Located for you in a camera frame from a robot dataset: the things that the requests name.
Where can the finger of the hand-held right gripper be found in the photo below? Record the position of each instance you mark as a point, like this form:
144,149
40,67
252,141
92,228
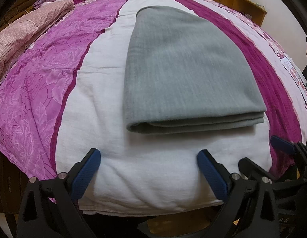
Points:
282,143
250,166

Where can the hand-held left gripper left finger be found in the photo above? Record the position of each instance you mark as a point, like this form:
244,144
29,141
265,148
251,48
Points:
85,176

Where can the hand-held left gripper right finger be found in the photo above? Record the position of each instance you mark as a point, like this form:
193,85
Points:
213,176

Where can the grey towel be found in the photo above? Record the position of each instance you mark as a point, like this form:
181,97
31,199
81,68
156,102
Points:
188,67

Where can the purple floral bedspread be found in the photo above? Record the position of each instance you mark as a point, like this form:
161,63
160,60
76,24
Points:
106,104

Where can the white paper sheet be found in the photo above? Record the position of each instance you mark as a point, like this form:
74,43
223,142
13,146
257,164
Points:
288,64

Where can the pink checked pillow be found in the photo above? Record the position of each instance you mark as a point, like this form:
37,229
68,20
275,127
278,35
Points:
19,34

